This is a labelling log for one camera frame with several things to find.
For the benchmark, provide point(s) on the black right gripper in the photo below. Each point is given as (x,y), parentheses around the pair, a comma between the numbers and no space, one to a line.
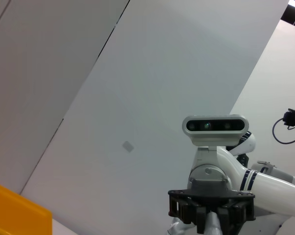
(211,193)

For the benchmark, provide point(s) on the grey glitter pen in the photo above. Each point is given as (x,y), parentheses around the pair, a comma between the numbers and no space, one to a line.
(213,225)

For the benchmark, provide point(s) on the yellow plastic bin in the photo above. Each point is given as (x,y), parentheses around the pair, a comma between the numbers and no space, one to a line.
(15,210)

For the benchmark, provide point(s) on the silver black head camera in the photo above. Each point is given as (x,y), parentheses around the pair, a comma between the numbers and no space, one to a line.
(214,126)

